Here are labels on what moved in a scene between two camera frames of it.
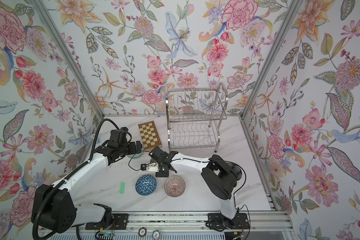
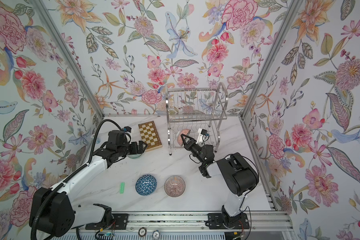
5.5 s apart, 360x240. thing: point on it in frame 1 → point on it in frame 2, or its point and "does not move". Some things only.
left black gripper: [133, 150] does not move
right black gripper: [161, 175] → [190, 147]
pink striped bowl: [174, 186] does not move
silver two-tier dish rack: [194, 116] does not move
